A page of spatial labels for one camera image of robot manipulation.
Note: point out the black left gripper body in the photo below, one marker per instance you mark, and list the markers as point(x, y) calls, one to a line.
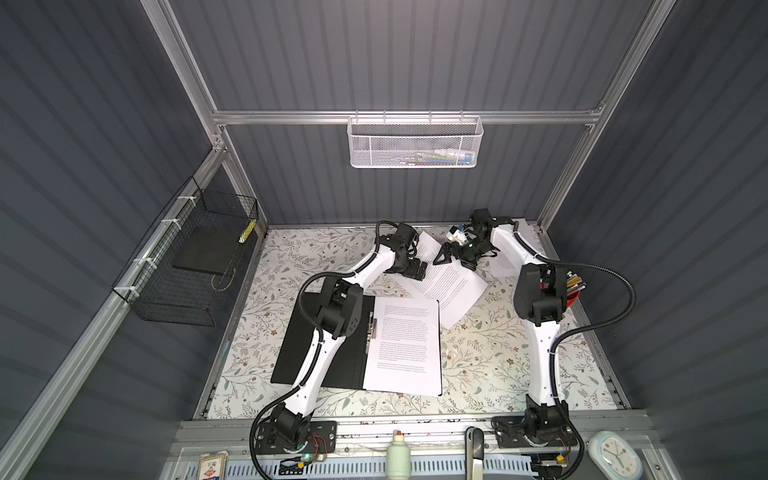
point(409, 269)

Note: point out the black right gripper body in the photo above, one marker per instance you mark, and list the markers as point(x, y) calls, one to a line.
point(468, 254)

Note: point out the printed paper sheet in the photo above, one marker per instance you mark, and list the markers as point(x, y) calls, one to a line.
point(404, 348)
point(453, 286)
point(510, 264)

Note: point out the red folder with black inside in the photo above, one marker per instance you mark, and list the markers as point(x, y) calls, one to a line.
point(348, 366)

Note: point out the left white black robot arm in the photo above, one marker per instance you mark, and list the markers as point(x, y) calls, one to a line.
point(332, 303)

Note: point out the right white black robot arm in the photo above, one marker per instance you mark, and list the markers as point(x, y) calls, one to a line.
point(540, 295)

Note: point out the red pen cup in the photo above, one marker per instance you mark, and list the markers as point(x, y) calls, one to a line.
point(574, 286)

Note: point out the yellow marker in black basket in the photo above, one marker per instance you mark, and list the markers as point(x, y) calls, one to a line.
point(247, 231)

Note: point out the white plastic bottle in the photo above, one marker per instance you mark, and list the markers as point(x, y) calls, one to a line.
point(398, 458)

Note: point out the white analog clock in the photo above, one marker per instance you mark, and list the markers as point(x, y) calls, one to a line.
point(614, 456)

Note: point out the small card box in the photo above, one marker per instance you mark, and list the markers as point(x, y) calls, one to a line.
point(212, 467)

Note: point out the white wire wall basket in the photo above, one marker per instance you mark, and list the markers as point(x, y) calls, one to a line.
point(414, 141)

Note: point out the silver handle at front rail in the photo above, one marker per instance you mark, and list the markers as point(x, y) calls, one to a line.
point(474, 453)

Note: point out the black wire side basket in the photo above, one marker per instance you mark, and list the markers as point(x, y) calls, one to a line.
point(192, 267)

